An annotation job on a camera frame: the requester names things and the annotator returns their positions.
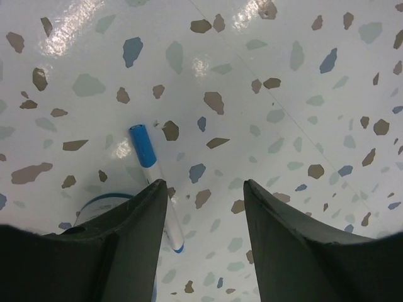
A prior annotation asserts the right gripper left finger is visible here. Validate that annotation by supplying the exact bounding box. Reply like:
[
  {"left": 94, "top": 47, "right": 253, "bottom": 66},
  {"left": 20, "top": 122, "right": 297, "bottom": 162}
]
[{"left": 1, "top": 179, "right": 167, "bottom": 301}]

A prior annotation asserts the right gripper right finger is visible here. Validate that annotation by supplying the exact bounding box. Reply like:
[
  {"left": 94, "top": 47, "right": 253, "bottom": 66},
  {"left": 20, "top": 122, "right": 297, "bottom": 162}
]
[{"left": 243, "top": 180, "right": 402, "bottom": 301}]

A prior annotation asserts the blue pen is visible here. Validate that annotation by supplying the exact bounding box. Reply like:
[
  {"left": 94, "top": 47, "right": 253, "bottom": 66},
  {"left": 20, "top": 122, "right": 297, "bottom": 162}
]
[{"left": 128, "top": 125, "right": 184, "bottom": 254}]

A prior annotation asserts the blue washi tape roll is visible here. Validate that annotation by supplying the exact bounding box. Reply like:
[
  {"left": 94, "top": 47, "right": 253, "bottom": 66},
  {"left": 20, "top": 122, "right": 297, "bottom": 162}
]
[{"left": 72, "top": 192, "right": 158, "bottom": 302}]

